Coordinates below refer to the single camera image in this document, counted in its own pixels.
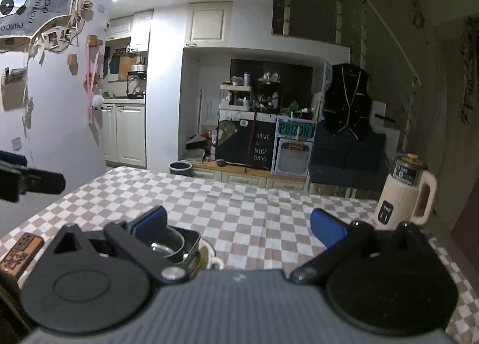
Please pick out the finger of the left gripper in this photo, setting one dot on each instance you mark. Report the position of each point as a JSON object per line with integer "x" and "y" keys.
{"x": 12, "y": 160}
{"x": 17, "y": 180}

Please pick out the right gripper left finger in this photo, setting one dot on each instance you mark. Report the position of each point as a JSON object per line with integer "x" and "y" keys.
{"x": 131, "y": 241}

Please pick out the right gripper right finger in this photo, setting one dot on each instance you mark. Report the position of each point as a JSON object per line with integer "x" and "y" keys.
{"x": 343, "y": 243}

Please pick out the large rectangular steel tray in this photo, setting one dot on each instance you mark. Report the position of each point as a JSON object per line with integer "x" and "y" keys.
{"x": 180, "y": 246}

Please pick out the cream two-handled ceramic bowl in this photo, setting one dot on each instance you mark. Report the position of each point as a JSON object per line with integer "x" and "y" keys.
{"x": 205, "y": 258}

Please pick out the beige electric kettle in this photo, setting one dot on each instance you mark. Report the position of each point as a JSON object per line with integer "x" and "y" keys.
{"x": 408, "y": 194}

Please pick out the dark waste bin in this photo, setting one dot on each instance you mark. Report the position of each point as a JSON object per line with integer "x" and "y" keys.
{"x": 181, "y": 168}

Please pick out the checkered tablecloth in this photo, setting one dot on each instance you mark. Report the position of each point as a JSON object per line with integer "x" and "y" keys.
{"x": 249, "y": 228}

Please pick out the white low drawer cabinet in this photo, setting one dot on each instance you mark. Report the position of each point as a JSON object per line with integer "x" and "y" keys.
{"x": 239, "y": 174}

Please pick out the white kitchen cabinet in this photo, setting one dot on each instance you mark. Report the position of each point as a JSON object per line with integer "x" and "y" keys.
{"x": 124, "y": 133}

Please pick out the poizon printed box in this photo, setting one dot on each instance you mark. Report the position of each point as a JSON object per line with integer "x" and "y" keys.
{"x": 293, "y": 147}

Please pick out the black have-a-nice-day sign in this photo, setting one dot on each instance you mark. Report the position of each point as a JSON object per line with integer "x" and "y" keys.
{"x": 246, "y": 138}

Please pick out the black vest on hanger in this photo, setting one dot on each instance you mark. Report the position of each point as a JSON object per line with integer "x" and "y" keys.
{"x": 347, "y": 102}

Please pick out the white storage shelf rack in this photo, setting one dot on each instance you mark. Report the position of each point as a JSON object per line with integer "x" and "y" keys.
{"x": 235, "y": 97}

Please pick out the panda wall poster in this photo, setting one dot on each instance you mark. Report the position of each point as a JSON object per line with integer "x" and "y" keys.
{"x": 46, "y": 24}

